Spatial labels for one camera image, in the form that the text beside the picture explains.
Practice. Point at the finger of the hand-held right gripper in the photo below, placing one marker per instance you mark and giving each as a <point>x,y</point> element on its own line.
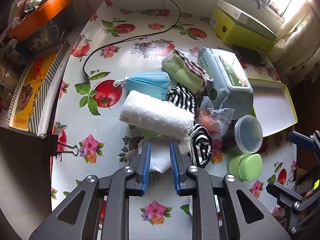
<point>301,140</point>
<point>280,191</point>

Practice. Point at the blue face mask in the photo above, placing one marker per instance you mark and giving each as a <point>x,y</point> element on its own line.
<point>147,82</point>

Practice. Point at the white towel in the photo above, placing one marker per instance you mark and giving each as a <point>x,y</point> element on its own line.
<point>155,115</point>

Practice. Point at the yellow-green box lid tray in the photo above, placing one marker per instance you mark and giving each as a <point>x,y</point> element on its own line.
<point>272,105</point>

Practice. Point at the green towel with crochet edge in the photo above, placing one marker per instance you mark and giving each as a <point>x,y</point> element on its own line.
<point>182,72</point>

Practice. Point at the orange plastic bin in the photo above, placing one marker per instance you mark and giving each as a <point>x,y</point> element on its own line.
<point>42,15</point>

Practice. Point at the beige patterned curtain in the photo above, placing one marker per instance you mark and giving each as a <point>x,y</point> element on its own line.
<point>297,52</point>

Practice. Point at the floral tablecloth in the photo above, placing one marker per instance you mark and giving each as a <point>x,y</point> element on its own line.
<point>75,120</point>

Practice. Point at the yellow printed cardboard box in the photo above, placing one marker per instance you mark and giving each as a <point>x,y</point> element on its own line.
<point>30,87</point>

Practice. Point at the white and green carton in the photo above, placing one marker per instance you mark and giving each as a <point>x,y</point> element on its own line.
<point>240,13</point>

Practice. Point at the black binder clip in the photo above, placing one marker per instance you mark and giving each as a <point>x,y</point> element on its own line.
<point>54,143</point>

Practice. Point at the bright green cloth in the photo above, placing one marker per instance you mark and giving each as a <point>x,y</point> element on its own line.
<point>147,132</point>

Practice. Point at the clear plastic bag orange contents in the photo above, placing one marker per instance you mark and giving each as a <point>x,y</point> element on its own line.
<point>212,120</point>

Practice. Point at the small green plastic case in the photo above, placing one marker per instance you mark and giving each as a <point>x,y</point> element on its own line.
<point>246,166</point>

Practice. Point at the yellow-green shoe box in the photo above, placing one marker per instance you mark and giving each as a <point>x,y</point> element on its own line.
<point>240,33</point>

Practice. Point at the clear round plastic container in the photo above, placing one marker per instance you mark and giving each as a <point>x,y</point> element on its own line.
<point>247,135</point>

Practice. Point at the black phone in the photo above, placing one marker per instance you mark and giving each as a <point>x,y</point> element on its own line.
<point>250,55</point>

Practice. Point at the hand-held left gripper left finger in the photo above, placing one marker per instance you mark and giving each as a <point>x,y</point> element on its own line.
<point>146,170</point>

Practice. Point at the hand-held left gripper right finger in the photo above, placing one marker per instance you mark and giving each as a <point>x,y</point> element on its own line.
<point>175,170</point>

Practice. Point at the wet wipes pack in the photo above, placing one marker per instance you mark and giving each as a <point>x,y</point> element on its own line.
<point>225,75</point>

